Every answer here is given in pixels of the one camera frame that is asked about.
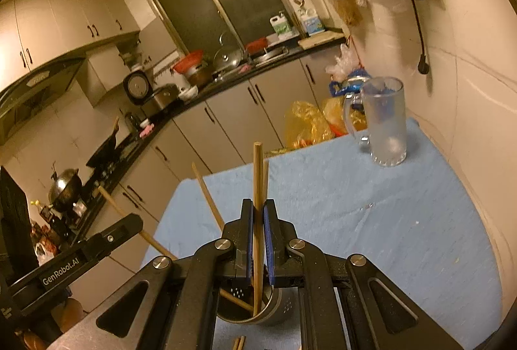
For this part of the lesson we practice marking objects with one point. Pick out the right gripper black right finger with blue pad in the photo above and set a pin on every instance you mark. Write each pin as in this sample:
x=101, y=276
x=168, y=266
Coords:
x=345, y=303

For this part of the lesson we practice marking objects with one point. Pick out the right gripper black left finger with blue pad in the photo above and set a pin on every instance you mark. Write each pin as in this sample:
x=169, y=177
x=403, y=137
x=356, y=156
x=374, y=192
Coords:
x=170, y=304

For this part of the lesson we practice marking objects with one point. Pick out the lower kitchen cabinets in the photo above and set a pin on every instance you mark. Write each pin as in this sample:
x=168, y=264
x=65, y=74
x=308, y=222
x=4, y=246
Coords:
x=215, y=131

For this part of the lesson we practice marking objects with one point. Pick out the kitchen cabinets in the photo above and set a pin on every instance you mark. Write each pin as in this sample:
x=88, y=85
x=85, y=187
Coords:
x=215, y=131
x=35, y=32

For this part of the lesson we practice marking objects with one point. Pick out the upper kitchen cabinets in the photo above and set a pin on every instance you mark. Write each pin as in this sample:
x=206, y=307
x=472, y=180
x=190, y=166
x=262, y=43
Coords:
x=35, y=32

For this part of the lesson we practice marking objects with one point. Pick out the person's left hand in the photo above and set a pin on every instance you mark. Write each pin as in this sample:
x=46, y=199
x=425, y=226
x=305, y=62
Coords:
x=60, y=320

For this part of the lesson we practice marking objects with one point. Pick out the steel wok with lid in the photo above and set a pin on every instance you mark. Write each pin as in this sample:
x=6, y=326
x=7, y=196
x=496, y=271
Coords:
x=65, y=189

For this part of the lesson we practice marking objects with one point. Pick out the blue table cloth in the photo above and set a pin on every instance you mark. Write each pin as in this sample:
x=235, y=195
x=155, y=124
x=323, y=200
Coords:
x=414, y=221

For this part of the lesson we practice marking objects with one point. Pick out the yellow plastic bag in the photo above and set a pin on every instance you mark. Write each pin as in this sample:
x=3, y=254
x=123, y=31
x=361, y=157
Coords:
x=306, y=124

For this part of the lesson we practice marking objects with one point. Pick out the black frying pan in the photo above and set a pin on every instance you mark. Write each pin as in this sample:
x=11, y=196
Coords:
x=106, y=149

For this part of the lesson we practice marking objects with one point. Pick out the frosted glass mug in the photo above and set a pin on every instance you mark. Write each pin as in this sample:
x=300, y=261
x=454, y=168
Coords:
x=384, y=107

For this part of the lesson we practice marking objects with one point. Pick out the pink cloth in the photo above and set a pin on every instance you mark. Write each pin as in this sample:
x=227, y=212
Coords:
x=146, y=131

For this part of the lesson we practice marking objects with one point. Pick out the range hood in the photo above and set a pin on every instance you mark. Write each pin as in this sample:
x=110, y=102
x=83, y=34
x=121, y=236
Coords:
x=25, y=98

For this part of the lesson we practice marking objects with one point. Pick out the blue plastic bag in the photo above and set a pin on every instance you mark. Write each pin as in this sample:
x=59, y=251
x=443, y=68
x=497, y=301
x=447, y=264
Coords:
x=352, y=84

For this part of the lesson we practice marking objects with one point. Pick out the white bowl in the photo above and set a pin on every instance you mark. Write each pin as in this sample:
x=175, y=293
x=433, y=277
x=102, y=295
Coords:
x=189, y=94

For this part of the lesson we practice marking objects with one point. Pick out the white plastic bag on floor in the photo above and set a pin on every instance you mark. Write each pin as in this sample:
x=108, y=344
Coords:
x=344, y=64

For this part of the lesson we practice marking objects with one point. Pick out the steel pot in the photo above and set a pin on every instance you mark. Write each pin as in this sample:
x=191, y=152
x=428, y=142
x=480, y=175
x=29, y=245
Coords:
x=200, y=76

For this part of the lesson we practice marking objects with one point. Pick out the glass pot lid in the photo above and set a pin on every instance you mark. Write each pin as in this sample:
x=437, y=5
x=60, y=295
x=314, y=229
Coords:
x=229, y=55

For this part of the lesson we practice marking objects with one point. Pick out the red bowl by sink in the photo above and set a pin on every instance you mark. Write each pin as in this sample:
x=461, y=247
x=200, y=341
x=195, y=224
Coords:
x=257, y=45

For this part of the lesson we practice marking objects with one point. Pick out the red basin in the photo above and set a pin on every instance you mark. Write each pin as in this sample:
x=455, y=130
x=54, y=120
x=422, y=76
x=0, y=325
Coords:
x=191, y=60

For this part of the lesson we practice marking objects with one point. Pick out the rice cooker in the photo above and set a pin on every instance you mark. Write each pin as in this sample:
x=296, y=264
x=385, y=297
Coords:
x=151, y=100

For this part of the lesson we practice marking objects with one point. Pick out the wooden cutting board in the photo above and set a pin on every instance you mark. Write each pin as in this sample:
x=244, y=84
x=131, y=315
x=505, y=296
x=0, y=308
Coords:
x=321, y=38

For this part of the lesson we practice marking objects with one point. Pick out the white jug blue label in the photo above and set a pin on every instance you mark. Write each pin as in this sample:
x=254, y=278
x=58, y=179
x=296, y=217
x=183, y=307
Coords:
x=311, y=22

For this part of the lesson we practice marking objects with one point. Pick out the white detergent jug green label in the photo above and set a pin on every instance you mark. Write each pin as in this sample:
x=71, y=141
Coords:
x=281, y=26

